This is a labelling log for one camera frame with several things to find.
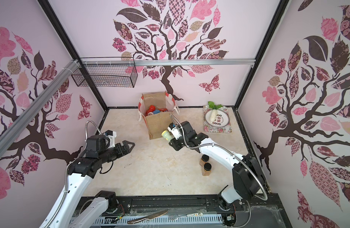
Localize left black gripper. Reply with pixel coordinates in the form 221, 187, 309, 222
99, 140, 136, 163

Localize green flashlight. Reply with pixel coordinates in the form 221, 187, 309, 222
161, 130, 174, 142

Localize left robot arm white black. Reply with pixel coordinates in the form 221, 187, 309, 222
41, 131, 135, 228

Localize burlap tote bag red trim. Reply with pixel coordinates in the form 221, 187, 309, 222
138, 92, 180, 140

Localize spice jar black lid upper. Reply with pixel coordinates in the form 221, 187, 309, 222
199, 154, 210, 167

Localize spice jar black lid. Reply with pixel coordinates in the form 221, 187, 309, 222
202, 162, 212, 176
199, 154, 210, 167

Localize spice jar black lid lower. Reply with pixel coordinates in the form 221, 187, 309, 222
202, 162, 212, 176

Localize left flexible metal conduit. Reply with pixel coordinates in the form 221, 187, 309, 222
43, 120, 103, 228

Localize flexible metal conduit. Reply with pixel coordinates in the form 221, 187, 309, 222
169, 113, 269, 201
43, 120, 103, 228

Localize white radish toy green leaves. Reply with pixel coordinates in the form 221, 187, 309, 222
208, 101, 223, 123

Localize white patterned plate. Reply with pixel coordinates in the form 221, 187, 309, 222
205, 110, 230, 128

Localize right flexible metal conduit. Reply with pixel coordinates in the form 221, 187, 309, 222
169, 113, 269, 201

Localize table knife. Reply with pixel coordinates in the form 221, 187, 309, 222
127, 210, 169, 225

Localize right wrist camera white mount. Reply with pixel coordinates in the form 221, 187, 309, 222
167, 123, 183, 140

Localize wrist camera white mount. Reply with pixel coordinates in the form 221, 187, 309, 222
104, 130, 117, 147
167, 123, 183, 140

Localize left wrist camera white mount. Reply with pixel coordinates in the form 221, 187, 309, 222
104, 130, 117, 147

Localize black wire wall basket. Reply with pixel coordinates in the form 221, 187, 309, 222
71, 57, 138, 88

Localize white slotted cable duct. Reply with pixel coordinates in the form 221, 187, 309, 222
91, 214, 222, 228

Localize back aluminium frame bar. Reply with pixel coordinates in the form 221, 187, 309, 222
82, 59, 256, 67

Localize aluminium frame bar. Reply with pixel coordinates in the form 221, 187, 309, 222
82, 59, 256, 67
0, 59, 80, 158

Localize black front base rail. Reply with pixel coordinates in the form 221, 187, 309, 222
75, 193, 281, 215

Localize left aluminium frame bar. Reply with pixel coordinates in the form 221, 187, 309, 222
0, 59, 80, 158

